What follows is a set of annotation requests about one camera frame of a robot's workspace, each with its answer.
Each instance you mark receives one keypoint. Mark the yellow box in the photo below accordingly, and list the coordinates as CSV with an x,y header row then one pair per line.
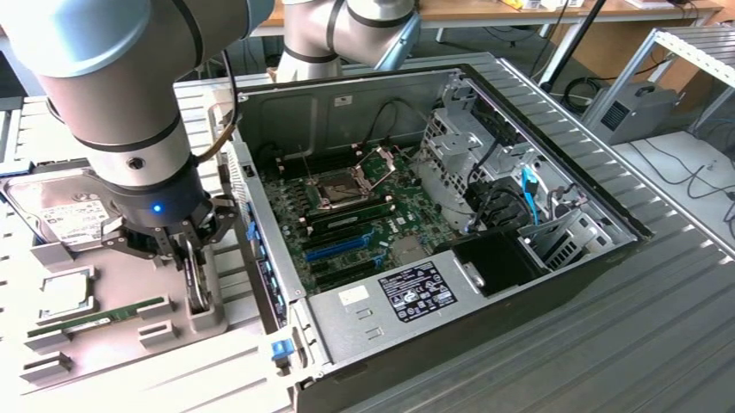
x,y
511,3

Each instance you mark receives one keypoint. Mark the green graphics card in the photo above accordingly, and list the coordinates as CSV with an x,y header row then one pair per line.
x,y
198,284

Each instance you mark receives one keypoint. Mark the wooden desk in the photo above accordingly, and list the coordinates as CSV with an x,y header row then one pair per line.
x,y
603,13
270,17

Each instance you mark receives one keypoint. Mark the blue expansion slot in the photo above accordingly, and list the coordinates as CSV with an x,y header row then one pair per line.
x,y
339,248

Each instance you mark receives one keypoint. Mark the silver CPU chip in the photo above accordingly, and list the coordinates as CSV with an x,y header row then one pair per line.
x,y
63,297

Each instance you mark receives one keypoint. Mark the green motherboard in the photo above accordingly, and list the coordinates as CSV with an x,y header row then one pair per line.
x,y
404,206

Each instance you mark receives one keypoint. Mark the aluminium frame rack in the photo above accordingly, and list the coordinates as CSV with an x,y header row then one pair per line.
x,y
689,43

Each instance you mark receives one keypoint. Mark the silver power supply unit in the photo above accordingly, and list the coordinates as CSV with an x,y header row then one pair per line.
x,y
356,318

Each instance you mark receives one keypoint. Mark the blue case latch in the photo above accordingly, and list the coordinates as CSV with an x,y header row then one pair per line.
x,y
282,349

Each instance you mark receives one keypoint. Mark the blue disk carrier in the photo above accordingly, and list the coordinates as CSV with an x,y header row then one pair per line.
x,y
14,170

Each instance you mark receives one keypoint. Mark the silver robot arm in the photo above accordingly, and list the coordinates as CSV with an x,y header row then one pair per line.
x,y
115,86

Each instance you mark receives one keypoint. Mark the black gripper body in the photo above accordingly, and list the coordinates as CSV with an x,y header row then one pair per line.
x,y
155,202

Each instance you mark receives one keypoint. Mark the silver perforated disk bay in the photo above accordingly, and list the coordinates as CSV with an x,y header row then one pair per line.
x,y
454,146
569,241

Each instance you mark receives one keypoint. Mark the black plastic duct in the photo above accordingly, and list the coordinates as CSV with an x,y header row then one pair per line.
x,y
499,262

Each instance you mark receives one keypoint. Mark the black stand pole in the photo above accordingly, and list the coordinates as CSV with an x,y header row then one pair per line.
x,y
574,41

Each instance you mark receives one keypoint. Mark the metal socket cover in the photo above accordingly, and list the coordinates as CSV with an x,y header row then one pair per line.
x,y
383,154

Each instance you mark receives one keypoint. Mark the CPU socket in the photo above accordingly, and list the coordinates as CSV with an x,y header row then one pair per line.
x,y
332,191

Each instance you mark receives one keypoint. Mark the green RAM stick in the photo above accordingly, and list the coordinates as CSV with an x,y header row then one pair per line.
x,y
344,223
86,320

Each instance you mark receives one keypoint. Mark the silver hard disk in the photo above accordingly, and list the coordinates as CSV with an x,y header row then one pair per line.
x,y
52,211

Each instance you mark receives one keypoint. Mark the grey metal box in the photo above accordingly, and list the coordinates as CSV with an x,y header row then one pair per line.
x,y
643,116

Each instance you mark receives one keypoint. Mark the white side table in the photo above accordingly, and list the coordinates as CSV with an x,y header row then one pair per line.
x,y
723,215

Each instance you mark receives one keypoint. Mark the black open PC case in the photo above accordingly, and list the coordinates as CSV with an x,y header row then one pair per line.
x,y
574,180

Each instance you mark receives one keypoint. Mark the blue slot latch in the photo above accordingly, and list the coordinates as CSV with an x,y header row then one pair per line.
x,y
250,232
275,289
267,270

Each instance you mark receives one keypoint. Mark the black expansion slot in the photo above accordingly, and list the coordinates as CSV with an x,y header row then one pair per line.
x,y
350,280
335,240
344,270

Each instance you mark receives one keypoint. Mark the grey parts rack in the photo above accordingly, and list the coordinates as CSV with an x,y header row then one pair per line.
x,y
115,279

